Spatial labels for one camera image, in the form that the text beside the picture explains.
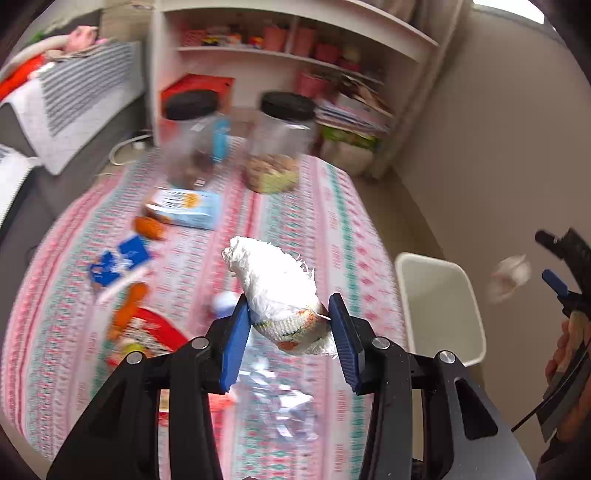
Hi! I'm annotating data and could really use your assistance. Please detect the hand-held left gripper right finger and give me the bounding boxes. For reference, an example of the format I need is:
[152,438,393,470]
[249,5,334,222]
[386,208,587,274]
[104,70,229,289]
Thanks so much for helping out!
[327,292,539,480]

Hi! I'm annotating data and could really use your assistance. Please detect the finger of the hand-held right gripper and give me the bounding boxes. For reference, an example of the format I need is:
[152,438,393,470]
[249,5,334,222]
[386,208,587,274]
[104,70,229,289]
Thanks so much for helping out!
[542,269,583,305]
[534,230,571,259]

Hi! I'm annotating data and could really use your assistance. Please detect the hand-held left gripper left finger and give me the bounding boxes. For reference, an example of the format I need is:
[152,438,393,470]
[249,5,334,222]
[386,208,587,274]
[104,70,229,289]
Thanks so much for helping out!
[46,292,252,480]

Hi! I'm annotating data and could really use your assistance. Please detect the white tissue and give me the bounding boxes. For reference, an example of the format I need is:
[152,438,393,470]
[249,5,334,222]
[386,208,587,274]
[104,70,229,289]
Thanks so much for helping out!
[486,255,532,303]

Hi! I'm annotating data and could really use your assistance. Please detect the white paper wrapper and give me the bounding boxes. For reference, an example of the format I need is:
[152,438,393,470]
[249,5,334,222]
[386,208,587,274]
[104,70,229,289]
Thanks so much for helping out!
[222,236,340,356]

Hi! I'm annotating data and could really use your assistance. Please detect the clear plastic bottle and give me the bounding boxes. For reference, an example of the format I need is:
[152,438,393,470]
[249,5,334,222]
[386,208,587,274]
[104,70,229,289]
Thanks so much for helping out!
[213,292,319,444]

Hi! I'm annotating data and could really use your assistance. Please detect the red food box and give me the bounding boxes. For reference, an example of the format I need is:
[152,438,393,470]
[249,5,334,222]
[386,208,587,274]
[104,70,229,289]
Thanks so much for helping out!
[107,308,234,425]

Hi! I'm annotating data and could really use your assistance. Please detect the white plastic bin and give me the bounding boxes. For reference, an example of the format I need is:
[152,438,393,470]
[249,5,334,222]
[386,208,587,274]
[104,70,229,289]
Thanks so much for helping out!
[394,252,488,367]

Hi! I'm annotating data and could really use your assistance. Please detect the long orange wrapper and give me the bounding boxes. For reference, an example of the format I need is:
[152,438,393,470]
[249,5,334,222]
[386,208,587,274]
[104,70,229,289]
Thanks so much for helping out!
[108,282,149,342]

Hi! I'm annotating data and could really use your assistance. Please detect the blue packet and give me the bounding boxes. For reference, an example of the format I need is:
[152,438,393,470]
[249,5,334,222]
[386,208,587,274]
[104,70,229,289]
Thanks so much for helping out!
[89,235,153,294]

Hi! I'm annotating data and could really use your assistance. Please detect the orange snack packet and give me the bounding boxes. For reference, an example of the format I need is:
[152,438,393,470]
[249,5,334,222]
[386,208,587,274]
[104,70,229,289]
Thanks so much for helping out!
[133,216,167,241]

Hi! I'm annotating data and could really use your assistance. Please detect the light blue carton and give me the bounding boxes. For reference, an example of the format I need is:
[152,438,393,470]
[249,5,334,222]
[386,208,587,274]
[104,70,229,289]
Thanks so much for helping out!
[143,188,223,232]

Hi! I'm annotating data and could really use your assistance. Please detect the person's right hand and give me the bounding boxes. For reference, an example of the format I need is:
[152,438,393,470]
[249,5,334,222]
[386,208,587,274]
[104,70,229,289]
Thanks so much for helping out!
[545,316,585,386]

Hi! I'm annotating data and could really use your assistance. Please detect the patterned tablecloth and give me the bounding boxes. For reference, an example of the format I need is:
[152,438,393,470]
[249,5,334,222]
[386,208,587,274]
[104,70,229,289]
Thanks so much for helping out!
[0,148,411,480]

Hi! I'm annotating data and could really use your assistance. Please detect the white bag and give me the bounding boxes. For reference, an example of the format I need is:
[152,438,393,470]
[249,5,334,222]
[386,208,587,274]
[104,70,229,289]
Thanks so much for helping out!
[323,138,375,176]

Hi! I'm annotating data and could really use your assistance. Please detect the green box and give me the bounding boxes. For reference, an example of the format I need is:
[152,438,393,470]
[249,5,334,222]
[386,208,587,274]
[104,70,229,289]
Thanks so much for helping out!
[321,127,382,151]

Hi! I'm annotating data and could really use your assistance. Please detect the clear jar of peanuts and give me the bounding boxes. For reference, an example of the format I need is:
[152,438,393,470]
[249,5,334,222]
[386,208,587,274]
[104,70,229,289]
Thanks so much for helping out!
[242,91,319,193]

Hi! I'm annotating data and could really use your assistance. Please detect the clear jar of dark nuts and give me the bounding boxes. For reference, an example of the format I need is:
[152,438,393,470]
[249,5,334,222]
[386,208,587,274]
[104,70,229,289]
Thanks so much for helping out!
[159,90,232,188]

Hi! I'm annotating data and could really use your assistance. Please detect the stack of papers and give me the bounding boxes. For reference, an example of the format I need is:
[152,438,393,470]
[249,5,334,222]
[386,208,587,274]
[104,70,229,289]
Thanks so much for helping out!
[316,76,395,134]

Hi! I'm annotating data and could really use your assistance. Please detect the window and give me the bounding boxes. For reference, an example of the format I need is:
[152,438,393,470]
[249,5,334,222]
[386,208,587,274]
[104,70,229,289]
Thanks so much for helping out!
[471,0,546,24]

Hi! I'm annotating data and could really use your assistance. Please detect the grey sofa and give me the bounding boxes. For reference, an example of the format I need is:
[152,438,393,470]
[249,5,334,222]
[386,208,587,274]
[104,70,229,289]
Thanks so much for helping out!
[0,4,148,232]

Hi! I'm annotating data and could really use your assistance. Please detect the hanging pink basket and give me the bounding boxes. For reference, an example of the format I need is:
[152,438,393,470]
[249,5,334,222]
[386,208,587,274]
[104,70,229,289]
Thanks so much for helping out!
[294,71,331,97]

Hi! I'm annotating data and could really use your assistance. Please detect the red cardboard box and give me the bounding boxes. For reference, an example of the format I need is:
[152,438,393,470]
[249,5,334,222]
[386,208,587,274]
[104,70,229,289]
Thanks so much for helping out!
[160,74,236,114]

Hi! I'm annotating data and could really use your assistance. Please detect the white shelf unit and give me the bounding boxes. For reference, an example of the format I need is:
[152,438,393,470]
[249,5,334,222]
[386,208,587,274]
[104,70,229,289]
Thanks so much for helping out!
[148,0,462,181]

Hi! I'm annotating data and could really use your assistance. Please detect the striped seat blanket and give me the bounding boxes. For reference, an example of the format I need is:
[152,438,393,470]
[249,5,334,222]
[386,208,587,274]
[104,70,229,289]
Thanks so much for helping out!
[0,143,40,222]

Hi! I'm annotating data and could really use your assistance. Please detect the wide pink basket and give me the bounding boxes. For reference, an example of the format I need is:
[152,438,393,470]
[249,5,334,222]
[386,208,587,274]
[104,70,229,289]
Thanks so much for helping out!
[315,42,341,64]

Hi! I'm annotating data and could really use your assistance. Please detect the striped armrest blanket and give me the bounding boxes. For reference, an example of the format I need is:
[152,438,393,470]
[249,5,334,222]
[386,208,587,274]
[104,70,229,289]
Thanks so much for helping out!
[7,41,146,176]

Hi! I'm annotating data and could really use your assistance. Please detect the pink cup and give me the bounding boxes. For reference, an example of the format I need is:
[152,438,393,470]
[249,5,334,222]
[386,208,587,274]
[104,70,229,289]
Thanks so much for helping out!
[262,25,289,51]
[292,27,317,56]

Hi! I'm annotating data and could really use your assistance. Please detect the pink plush pig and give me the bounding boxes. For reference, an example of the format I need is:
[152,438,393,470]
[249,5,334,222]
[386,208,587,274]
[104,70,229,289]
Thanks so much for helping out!
[65,25,109,49]

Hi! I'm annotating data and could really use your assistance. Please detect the orange cushion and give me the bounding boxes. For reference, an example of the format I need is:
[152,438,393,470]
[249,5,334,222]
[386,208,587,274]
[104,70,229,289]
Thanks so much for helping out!
[0,55,44,100]

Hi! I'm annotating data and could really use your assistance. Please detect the white pillow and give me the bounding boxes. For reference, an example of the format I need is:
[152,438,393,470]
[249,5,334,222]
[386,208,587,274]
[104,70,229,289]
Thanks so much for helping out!
[0,34,70,79]

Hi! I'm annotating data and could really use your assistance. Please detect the black cable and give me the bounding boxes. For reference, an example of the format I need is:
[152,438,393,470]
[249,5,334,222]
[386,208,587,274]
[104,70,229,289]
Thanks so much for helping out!
[510,342,591,432]

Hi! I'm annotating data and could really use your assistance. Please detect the white cable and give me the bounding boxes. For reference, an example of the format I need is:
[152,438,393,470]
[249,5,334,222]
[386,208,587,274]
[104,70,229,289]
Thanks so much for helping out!
[108,131,153,167]

